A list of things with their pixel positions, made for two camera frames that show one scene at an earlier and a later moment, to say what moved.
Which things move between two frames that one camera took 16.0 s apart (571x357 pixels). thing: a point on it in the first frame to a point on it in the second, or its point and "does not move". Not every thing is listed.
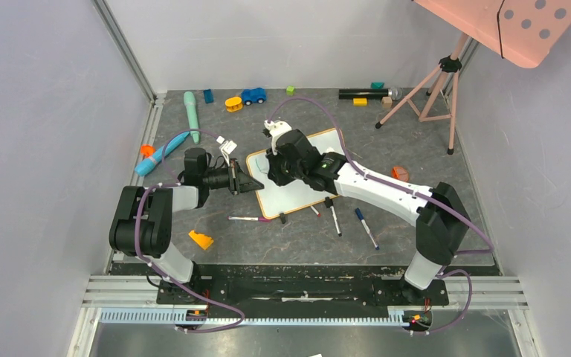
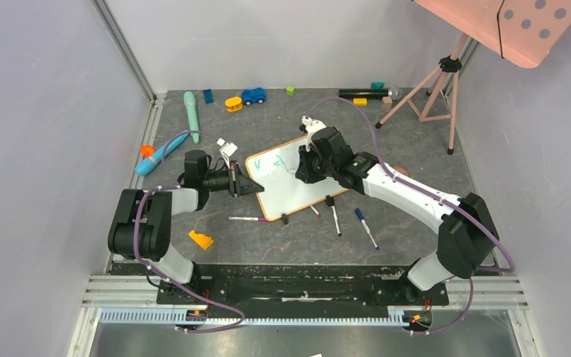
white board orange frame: (275, 199) does not move
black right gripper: (276, 169) to (306, 166)
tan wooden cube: (386, 102) does not move
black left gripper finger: (247, 183) does not move
